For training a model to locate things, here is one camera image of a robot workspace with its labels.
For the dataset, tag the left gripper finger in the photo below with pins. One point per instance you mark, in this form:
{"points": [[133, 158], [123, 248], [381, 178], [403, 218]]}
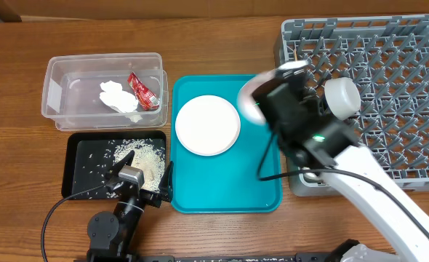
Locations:
{"points": [[127, 160], [165, 185]]}

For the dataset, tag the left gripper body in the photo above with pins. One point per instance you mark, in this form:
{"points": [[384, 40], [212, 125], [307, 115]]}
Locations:
{"points": [[148, 197]]}

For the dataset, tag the red snack wrapper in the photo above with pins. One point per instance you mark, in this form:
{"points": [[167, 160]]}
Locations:
{"points": [[146, 98]]}

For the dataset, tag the white napkin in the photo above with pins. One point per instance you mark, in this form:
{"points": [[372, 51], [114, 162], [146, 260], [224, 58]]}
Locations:
{"points": [[119, 100]]}

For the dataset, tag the large white plate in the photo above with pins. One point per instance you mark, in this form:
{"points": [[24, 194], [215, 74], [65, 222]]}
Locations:
{"points": [[207, 125]]}

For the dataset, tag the white paper cup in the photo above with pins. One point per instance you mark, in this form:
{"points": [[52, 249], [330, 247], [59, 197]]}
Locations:
{"points": [[311, 177]]}

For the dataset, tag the grey-white bowl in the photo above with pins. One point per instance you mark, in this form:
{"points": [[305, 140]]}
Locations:
{"points": [[342, 97]]}

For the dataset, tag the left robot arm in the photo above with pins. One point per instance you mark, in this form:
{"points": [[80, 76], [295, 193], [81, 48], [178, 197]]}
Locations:
{"points": [[111, 233]]}

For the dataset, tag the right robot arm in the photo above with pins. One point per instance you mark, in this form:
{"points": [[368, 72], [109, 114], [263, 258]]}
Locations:
{"points": [[313, 134]]}

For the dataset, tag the grey dishwasher rack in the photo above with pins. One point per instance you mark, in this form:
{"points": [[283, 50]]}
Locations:
{"points": [[387, 57]]}

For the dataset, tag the pile of cooked rice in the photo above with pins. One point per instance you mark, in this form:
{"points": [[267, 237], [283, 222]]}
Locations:
{"points": [[145, 160]]}

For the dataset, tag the black plastic tray bin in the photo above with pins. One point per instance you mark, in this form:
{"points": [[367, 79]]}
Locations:
{"points": [[74, 177]]}

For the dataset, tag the teal plastic serving tray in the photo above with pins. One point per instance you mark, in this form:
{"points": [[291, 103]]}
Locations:
{"points": [[228, 182]]}

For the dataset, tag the clear plastic storage bin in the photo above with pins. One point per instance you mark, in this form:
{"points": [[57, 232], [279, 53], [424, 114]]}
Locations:
{"points": [[71, 91]]}

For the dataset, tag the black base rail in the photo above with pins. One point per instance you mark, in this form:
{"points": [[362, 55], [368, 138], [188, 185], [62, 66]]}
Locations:
{"points": [[298, 257]]}

